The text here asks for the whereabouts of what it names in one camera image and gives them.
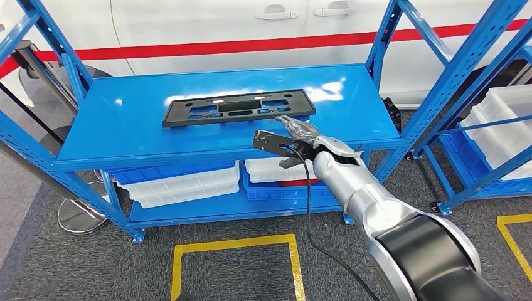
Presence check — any blue metal shelf rack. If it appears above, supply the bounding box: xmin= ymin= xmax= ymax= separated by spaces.
xmin=0 ymin=0 xmax=531 ymax=245

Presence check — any stanchion post with chrome base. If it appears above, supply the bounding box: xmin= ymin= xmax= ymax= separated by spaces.
xmin=0 ymin=141 xmax=110 ymax=235

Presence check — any white car door handle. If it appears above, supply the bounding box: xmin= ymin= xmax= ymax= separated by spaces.
xmin=312 ymin=1 xmax=358 ymax=18
xmin=255 ymin=4 xmax=299 ymax=21

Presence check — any blue plastic crate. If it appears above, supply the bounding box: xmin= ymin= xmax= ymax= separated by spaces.
xmin=242 ymin=164 xmax=339 ymax=202
xmin=447 ymin=122 xmax=532 ymax=186
xmin=109 ymin=160 xmax=236 ymax=186

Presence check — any black barrier belt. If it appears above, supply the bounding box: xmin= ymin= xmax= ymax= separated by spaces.
xmin=0 ymin=82 xmax=64 ymax=145

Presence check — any red item in crate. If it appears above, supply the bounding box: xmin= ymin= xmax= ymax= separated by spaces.
xmin=279 ymin=178 xmax=320 ymax=187

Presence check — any white car with red stripe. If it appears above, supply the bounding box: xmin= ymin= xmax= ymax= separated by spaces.
xmin=0 ymin=0 xmax=532 ymax=110

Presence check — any black plastic frame part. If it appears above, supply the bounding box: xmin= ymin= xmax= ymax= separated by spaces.
xmin=162 ymin=88 xmax=316 ymax=128

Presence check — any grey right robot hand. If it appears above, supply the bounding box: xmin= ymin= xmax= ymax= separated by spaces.
xmin=275 ymin=115 xmax=323 ymax=169

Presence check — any yellow floor tape square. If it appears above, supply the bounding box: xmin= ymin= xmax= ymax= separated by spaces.
xmin=496 ymin=214 xmax=532 ymax=283
xmin=171 ymin=233 xmax=306 ymax=301

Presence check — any blue wheeled shelf rack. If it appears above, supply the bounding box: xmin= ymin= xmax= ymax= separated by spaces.
xmin=411 ymin=24 xmax=532 ymax=217

